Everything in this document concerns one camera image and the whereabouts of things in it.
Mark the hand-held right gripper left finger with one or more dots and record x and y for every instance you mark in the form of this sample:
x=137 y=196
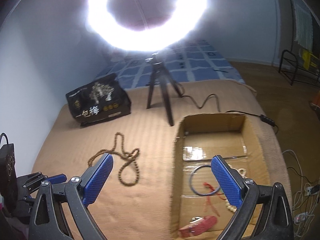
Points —
x=98 y=177

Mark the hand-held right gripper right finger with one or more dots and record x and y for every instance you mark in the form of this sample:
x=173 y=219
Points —
x=226 y=182

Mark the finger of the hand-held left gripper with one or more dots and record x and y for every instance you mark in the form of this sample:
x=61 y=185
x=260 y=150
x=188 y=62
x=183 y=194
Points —
x=56 y=178
x=25 y=201

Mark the cardboard box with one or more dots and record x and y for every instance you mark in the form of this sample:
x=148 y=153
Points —
x=200 y=135

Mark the black snack bag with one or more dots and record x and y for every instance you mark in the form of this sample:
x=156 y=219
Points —
x=100 y=102

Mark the power strip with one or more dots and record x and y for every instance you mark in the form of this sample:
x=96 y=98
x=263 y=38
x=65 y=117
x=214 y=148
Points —
x=311 y=190

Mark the black tripod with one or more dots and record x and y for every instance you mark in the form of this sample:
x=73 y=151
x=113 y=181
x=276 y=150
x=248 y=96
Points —
x=165 y=92

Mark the blue checkered bedsheet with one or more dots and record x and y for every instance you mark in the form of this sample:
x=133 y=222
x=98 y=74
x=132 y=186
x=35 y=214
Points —
x=200 y=65

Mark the black clothes rack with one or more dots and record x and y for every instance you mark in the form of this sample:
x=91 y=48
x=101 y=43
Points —
x=285 y=65

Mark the yellow box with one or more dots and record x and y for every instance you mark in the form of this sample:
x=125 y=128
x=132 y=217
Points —
x=307 y=60

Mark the striped towel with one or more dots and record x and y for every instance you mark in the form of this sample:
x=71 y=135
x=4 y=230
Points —
x=302 y=22

